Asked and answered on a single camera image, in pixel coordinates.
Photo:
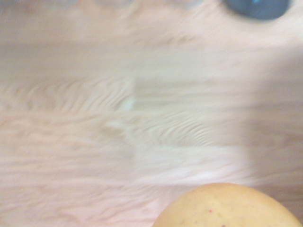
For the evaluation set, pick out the dark blue round object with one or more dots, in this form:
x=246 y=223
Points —
x=256 y=8

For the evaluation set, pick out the yellow speckled pear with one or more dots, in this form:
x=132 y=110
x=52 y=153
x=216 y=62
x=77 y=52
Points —
x=227 y=208

